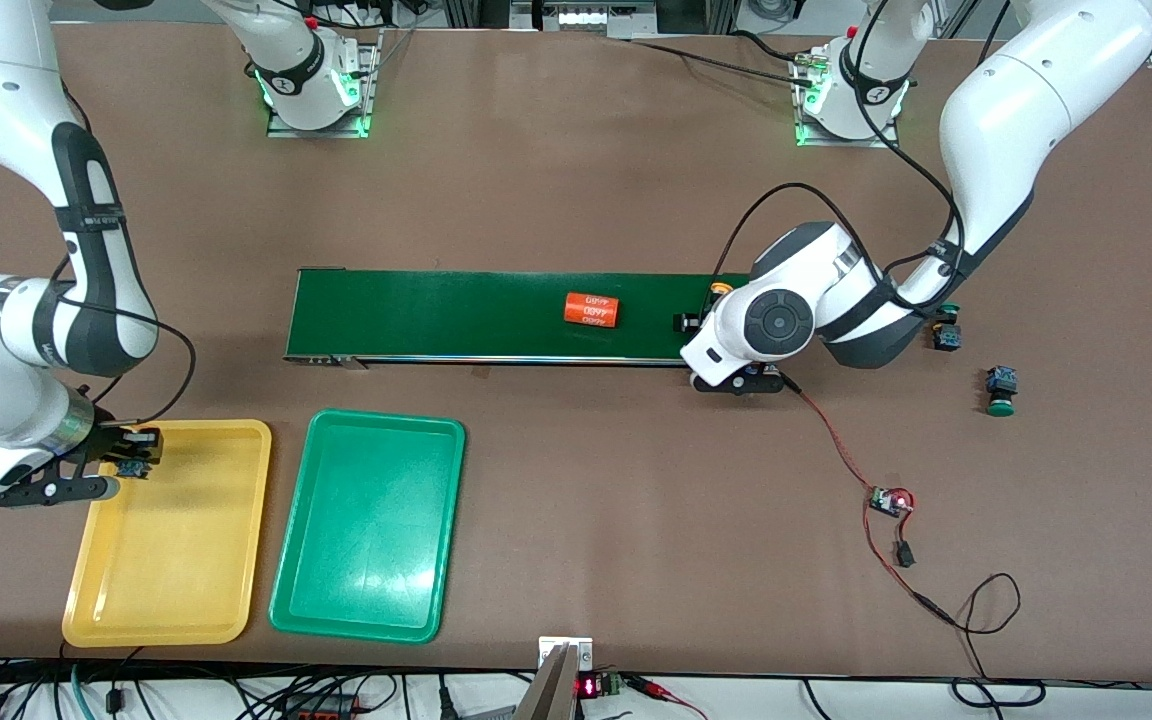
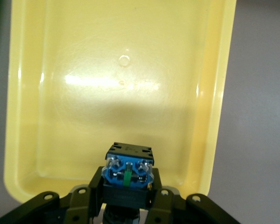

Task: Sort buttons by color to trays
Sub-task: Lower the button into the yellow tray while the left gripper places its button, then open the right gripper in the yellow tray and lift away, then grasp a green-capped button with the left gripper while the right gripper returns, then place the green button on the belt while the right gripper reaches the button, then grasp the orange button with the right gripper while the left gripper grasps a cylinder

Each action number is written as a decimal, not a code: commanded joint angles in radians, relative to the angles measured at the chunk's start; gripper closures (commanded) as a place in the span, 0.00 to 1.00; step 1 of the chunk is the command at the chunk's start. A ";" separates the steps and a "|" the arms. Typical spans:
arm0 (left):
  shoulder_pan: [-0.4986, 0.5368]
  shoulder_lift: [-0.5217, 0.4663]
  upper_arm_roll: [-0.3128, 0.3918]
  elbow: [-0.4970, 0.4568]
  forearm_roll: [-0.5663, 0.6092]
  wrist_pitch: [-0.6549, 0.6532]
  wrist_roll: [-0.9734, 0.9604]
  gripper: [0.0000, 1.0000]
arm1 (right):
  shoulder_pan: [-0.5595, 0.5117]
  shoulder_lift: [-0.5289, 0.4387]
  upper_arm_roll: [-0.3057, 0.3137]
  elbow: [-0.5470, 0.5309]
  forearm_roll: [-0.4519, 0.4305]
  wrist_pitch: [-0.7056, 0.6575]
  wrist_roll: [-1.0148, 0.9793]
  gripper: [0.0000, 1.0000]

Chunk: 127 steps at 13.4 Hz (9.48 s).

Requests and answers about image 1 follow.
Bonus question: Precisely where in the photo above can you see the orange 4680 cylinder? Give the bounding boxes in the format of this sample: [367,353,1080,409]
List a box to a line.
[563,292,623,330]

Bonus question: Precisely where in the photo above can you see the yellow plastic tray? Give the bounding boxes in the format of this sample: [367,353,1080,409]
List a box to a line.
[62,419,273,648]

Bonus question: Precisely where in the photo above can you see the green plastic tray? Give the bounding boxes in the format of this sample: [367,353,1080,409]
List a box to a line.
[268,408,467,644]

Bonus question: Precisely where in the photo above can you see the green conveyor belt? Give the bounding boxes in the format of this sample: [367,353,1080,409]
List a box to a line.
[283,267,782,373]

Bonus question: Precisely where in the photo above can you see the black power strip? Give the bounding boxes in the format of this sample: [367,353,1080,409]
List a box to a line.
[281,693,362,720]

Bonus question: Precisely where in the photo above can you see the red black clip leads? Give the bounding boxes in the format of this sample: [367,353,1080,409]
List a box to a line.
[626,675,709,720]

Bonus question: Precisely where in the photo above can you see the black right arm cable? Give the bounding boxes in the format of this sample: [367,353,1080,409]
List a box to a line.
[51,255,199,426]

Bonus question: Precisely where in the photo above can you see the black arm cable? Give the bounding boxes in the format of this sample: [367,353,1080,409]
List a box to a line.
[51,255,199,426]
[714,0,967,291]

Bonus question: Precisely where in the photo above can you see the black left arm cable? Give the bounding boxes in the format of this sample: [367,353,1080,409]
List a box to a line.
[714,0,967,291]

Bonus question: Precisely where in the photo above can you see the red black conveyor wire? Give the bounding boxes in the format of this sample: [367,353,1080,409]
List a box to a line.
[794,385,885,496]

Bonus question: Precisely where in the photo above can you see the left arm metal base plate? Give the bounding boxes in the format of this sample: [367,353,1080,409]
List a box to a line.
[794,48,900,149]

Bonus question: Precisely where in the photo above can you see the black table cable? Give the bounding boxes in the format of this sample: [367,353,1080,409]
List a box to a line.
[626,35,822,89]

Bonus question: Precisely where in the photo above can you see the aluminium camera mount post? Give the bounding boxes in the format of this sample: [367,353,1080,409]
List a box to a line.
[514,636,595,720]

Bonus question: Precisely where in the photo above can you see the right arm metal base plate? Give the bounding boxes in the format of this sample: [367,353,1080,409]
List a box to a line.
[268,28,382,139]

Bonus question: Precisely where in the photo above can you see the thin black cable loop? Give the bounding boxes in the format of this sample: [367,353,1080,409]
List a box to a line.
[936,573,1047,709]

